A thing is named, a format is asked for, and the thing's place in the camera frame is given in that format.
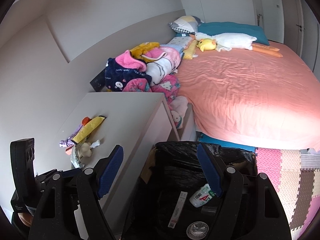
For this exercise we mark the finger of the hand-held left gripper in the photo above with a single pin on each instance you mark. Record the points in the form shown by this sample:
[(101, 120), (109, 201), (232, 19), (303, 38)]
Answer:
[(71, 173)]

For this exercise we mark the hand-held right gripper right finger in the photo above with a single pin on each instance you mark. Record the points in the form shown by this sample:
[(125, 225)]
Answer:
[(210, 172)]

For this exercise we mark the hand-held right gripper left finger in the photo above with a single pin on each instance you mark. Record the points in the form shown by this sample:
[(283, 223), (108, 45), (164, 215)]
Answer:
[(111, 172)]

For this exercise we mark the beige tissue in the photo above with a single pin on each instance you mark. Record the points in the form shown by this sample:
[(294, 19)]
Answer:
[(83, 150)]

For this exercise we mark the small white plastic bottle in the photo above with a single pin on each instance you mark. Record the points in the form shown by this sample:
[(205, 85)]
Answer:
[(200, 197)]

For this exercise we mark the purple wrapper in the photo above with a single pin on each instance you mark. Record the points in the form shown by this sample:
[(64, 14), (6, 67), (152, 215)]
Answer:
[(65, 143)]

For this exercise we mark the black trash bin bag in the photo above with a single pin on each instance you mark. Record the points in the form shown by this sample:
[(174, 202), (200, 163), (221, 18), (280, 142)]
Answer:
[(170, 170)]

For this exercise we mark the long white strip box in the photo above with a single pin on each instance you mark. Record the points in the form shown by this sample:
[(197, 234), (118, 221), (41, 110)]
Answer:
[(178, 208)]

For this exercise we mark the round silver foil lid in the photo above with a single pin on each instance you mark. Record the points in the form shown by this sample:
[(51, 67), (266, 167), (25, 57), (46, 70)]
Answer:
[(197, 230)]

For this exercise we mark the person's left hand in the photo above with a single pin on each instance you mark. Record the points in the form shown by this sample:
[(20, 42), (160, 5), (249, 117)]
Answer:
[(26, 218)]

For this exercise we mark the white bedside cabinet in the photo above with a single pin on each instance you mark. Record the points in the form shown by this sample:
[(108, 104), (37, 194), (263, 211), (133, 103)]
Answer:
[(120, 115)]

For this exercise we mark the white cat plush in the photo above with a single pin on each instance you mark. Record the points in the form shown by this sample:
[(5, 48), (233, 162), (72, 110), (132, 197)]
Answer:
[(178, 112)]

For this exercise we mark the coloured foam puzzle mats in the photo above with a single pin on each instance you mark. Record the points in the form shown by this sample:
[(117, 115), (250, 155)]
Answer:
[(287, 180)]

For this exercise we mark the bed with salmon sheet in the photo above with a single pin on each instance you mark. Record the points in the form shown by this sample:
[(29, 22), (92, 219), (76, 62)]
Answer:
[(250, 92)]

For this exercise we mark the pink cat print blanket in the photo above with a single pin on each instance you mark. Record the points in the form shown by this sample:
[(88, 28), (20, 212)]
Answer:
[(165, 86)]

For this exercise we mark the navy fleece robe pink lining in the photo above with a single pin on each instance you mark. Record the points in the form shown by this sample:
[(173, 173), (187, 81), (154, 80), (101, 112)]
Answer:
[(117, 72)]

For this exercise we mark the grey ribbed mat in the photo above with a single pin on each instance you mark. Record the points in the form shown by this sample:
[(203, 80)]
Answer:
[(310, 161)]

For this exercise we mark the white blanket with lines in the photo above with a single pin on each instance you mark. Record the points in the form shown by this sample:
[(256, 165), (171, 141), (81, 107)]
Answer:
[(160, 71)]

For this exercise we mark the light pink blanket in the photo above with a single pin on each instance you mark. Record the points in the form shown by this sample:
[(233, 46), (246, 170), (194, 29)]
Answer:
[(170, 57)]

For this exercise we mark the small yellow pillow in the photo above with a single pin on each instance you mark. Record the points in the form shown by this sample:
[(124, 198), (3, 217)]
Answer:
[(189, 51)]

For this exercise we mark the yellow duck plush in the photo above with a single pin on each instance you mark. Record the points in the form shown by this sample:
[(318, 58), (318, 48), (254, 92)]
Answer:
[(206, 45)]

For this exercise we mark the yellow fleece garment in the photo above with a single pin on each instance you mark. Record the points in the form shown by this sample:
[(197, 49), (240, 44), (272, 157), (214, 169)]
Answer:
[(143, 48)]

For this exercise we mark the white dotted pillow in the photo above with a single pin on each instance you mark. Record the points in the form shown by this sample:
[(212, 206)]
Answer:
[(178, 42)]

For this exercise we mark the white goose plush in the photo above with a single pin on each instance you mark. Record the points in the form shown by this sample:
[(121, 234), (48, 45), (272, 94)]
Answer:
[(232, 40)]

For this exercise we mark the teal pillow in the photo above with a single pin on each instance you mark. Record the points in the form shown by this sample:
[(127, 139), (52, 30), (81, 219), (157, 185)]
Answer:
[(232, 28)]

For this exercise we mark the grey yellow patterned pillow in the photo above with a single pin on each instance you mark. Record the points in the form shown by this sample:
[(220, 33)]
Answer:
[(185, 23)]

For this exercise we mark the white wardrobe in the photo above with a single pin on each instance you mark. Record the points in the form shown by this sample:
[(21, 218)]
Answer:
[(225, 0)]

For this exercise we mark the dark wall socket panel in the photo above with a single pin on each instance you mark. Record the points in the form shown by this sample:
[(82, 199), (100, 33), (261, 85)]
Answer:
[(98, 81)]

